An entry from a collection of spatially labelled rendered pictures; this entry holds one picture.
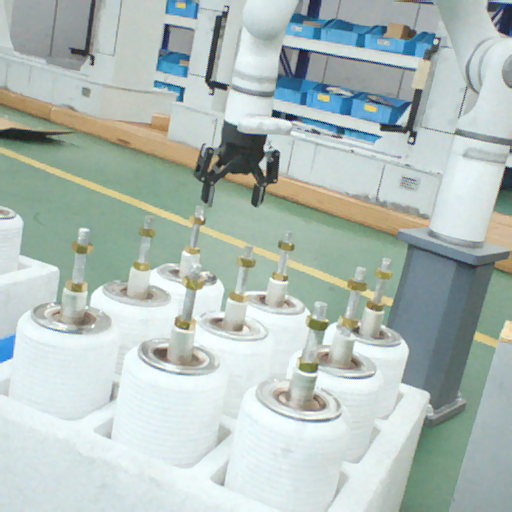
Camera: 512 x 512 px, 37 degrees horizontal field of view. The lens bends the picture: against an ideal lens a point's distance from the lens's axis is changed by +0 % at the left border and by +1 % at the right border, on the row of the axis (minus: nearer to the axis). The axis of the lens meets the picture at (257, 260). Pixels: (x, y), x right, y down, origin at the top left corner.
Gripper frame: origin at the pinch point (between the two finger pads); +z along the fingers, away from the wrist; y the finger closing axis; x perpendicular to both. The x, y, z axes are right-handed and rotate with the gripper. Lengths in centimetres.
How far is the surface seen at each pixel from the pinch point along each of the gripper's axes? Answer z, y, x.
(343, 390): -5, 18, 61
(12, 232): 0.6, 38.1, 10.1
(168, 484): 0, 36, 63
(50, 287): 9.4, 32.3, 9.8
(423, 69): -8, -136, -119
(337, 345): -7, 17, 57
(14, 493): 8, 46, 53
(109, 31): 18, -71, -291
